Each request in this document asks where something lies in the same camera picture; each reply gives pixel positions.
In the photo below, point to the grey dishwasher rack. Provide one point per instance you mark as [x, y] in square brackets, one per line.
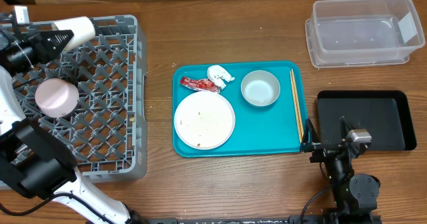
[107, 130]

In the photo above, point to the white plastic cup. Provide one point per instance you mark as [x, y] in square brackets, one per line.
[82, 27]

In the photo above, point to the grey-white small bowl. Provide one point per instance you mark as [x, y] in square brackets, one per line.
[260, 88]

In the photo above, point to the black plastic bin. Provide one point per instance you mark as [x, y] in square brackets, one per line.
[385, 114]

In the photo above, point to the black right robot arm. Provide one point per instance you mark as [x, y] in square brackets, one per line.
[355, 195]

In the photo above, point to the crumpled white napkin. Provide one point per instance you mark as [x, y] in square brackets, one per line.
[219, 76]

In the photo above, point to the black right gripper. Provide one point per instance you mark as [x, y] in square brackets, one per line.
[309, 144]

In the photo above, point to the teal plastic tray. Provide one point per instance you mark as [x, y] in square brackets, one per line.
[258, 130]

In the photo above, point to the clear plastic container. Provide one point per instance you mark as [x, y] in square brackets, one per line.
[355, 33]

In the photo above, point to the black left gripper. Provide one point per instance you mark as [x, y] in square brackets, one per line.
[37, 46]

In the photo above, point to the pink plastic cup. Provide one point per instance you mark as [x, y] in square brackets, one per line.
[56, 97]

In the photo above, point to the left wooden chopstick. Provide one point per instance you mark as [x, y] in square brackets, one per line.
[295, 104]

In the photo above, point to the white round plate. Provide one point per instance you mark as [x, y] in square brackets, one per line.
[204, 120]

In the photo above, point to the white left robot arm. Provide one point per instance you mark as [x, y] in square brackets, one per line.
[33, 162]

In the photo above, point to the wooden chopstick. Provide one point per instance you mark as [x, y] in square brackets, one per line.
[297, 100]
[295, 104]

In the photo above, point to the right wooden chopstick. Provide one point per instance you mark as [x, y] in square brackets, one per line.
[297, 100]

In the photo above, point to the red snack wrapper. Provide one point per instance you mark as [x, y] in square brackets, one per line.
[199, 84]

